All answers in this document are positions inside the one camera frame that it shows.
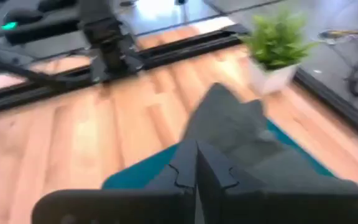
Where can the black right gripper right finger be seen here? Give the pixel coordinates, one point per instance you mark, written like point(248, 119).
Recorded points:
point(213, 174)

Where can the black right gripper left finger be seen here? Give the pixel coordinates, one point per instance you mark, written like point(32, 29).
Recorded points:
point(182, 168)

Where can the dark grey cloth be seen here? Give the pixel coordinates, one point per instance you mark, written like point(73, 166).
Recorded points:
point(244, 137)

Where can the grey and blue garment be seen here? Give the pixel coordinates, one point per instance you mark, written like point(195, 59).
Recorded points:
point(135, 177)

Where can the green artificial plant white pot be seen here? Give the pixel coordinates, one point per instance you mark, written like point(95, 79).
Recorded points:
point(275, 46)

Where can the black device with green light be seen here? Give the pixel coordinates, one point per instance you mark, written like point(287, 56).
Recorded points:
point(36, 21)

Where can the black table edge frame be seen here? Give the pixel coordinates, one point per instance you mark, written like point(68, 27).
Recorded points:
point(182, 51)

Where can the black diagonal frame strut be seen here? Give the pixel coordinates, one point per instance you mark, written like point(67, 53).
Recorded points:
point(26, 70)

